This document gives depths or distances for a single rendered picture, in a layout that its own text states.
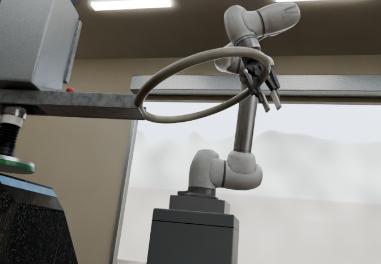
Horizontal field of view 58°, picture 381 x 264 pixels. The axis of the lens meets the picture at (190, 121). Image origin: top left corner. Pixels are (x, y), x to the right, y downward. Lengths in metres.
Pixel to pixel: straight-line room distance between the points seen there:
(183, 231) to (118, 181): 4.71
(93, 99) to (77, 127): 5.83
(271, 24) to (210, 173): 0.85
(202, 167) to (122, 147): 4.70
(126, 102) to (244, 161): 0.90
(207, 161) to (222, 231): 0.39
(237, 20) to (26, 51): 0.76
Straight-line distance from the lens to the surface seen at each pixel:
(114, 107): 1.17
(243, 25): 1.36
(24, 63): 1.30
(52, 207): 1.30
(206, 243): 1.70
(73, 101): 1.22
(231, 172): 1.88
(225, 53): 1.02
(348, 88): 6.16
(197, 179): 1.86
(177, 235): 1.73
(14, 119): 1.33
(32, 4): 1.42
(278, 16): 1.40
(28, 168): 1.26
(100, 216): 6.42
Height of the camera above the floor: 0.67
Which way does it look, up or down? 19 degrees up
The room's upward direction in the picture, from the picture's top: 6 degrees clockwise
